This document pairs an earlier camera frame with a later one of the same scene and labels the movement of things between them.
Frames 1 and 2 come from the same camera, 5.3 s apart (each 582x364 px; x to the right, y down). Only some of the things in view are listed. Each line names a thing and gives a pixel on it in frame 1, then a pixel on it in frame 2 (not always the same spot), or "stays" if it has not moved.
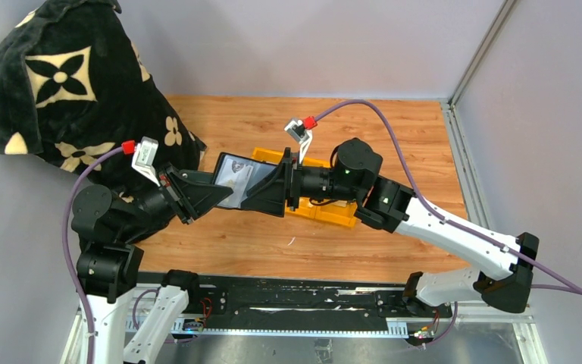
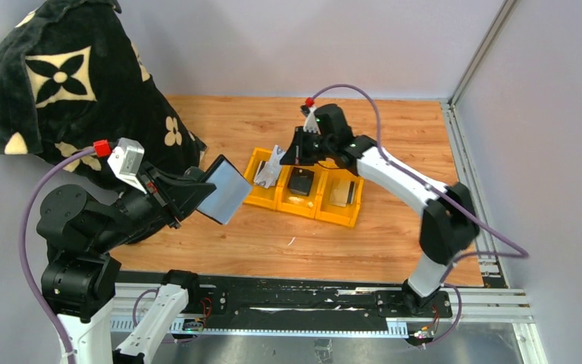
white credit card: x=236 y=176 -> x=268 y=175
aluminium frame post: x=480 y=53 stays
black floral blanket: x=67 y=83 stays
